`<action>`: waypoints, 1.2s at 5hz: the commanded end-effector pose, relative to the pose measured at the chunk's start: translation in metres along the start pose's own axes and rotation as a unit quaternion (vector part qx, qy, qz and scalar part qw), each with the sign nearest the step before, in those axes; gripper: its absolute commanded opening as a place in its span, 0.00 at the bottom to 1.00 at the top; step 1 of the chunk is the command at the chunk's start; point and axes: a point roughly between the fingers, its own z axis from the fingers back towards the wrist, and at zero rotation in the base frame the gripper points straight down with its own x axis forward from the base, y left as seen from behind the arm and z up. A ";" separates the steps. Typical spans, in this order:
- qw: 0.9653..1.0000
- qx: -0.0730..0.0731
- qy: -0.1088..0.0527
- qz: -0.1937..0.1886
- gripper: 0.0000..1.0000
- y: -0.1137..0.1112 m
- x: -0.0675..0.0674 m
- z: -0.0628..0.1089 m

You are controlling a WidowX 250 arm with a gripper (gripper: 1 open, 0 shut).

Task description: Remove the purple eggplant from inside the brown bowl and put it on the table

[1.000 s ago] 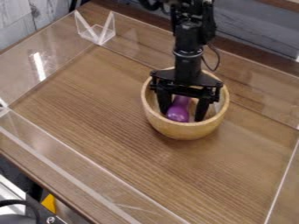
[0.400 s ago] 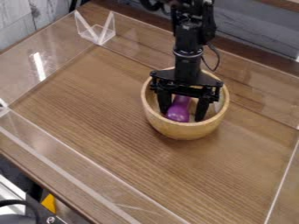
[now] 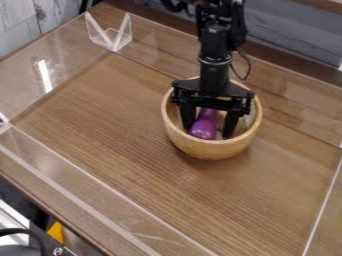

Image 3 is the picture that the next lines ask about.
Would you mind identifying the brown wooden bowl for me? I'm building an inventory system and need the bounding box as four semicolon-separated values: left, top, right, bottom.
161;80;264;160

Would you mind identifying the black cable bottom left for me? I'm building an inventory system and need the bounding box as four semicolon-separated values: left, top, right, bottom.
0;228;49;256

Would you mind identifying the yellow black device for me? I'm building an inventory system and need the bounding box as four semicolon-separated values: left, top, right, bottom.
26;219;82;256

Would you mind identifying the clear acrylic corner bracket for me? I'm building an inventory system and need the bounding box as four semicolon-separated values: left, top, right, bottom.
85;12;133;52

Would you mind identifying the clear acrylic table barrier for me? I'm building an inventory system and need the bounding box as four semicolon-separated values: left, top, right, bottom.
0;3;342;256

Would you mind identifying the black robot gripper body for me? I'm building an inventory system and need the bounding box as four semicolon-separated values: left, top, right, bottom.
172;56;256;116

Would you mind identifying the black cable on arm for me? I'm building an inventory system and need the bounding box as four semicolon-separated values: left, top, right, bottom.
229;49;254;82

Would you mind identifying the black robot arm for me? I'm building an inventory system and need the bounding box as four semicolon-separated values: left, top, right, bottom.
161;0;256;139

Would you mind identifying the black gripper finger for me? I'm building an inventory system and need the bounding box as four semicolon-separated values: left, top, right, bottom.
222;111;241;139
180;102;197;130

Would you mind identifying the purple toy eggplant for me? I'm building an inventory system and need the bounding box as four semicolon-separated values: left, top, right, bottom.
190;108;218;140

